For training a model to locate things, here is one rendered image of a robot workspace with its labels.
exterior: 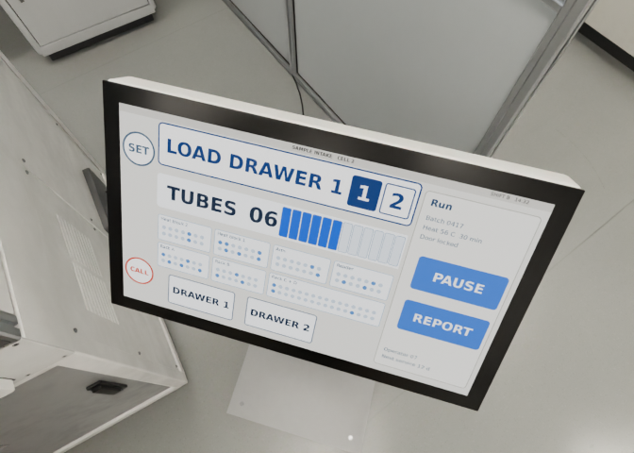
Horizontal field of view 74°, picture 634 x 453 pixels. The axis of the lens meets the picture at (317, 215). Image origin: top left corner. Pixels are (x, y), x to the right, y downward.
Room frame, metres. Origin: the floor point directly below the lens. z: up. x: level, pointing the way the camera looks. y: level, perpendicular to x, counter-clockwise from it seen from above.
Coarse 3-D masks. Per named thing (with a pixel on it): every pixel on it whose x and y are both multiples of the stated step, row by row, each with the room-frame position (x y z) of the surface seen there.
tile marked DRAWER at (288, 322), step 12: (252, 300) 0.13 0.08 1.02; (264, 300) 0.13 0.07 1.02; (252, 312) 0.12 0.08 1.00; (264, 312) 0.12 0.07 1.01; (276, 312) 0.12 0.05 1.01; (288, 312) 0.12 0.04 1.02; (300, 312) 0.12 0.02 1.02; (252, 324) 0.11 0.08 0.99; (264, 324) 0.11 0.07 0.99; (276, 324) 0.11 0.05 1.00; (288, 324) 0.11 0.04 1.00; (300, 324) 0.11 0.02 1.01; (312, 324) 0.11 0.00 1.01; (288, 336) 0.09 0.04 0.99; (300, 336) 0.09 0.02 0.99; (312, 336) 0.09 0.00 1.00
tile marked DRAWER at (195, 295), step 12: (168, 276) 0.17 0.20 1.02; (168, 288) 0.15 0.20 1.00; (180, 288) 0.15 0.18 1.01; (192, 288) 0.15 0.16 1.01; (204, 288) 0.15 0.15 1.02; (216, 288) 0.15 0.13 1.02; (168, 300) 0.14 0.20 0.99; (180, 300) 0.14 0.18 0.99; (192, 300) 0.14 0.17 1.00; (204, 300) 0.14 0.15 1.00; (216, 300) 0.14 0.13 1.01; (228, 300) 0.14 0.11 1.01; (204, 312) 0.12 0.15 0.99; (216, 312) 0.12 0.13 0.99; (228, 312) 0.12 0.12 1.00
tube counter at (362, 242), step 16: (256, 208) 0.22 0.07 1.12; (272, 208) 0.22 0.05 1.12; (288, 208) 0.21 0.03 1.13; (256, 224) 0.20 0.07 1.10; (272, 224) 0.20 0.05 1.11; (288, 224) 0.20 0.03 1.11; (304, 224) 0.20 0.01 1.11; (320, 224) 0.20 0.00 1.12; (336, 224) 0.20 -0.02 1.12; (352, 224) 0.19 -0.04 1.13; (288, 240) 0.19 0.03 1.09; (304, 240) 0.19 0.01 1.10; (320, 240) 0.18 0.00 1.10; (336, 240) 0.18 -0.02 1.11; (352, 240) 0.18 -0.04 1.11; (368, 240) 0.18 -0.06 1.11; (384, 240) 0.18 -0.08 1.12; (400, 240) 0.18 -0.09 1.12; (352, 256) 0.17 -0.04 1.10; (368, 256) 0.17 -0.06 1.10; (384, 256) 0.16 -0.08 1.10; (400, 256) 0.16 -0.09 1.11
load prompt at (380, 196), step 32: (160, 128) 0.29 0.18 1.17; (160, 160) 0.27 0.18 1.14; (192, 160) 0.26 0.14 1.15; (224, 160) 0.26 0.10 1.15; (256, 160) 0.25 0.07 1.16; (288, 160) 0.25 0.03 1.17; (320, 160) 0.25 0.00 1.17; (288, 192) 0.23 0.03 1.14; (320, 192) 0.22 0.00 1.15; (352, 192) 0.22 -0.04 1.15; (384, 192) 0.22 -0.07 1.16; (416, 192) 0.21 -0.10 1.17
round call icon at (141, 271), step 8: (128, 256) 0.19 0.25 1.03; (136, 256) 0.19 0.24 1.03; (128, 264) 0.18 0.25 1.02; (136, 264) 0.18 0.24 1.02; (144, 264) 0.18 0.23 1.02; (152, 264) 0.18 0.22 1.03; (128, 272) 0.17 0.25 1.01; (136, 272) 0.17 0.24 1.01; (144, 272) 0.17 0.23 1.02; (152, 272) 0.17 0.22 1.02; (128, 280) 0.17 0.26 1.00; (136, 280) 0.16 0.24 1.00; (144, 280) 0.16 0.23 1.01; (152, 280) 0.16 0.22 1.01
